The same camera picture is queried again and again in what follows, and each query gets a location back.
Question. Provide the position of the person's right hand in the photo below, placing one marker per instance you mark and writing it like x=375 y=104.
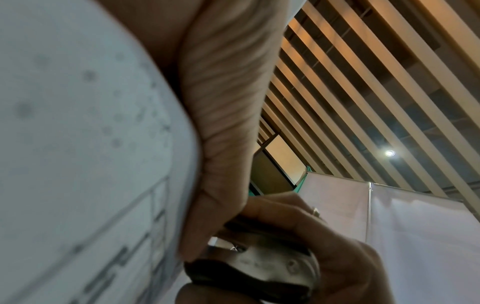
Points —
x=345 y=267

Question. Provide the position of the person's left hand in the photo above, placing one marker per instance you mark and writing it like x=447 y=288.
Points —
x=225 y=74

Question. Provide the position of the silver and black hand tool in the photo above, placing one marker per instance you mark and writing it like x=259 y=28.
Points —
x=262 y=264

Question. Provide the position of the white printed cardboard box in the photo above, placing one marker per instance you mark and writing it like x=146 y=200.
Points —
x=82 y=154

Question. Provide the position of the white partition panel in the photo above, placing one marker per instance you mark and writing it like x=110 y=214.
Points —
x=427 y=243
x=337 y=204

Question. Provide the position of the dark framed window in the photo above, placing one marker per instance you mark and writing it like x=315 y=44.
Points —
x=279 y=166

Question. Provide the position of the round ceiling spotlight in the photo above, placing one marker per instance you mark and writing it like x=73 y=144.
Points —
x=390 y=153

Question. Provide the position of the green frame piece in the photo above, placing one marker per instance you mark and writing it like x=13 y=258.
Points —
x=301 y=184

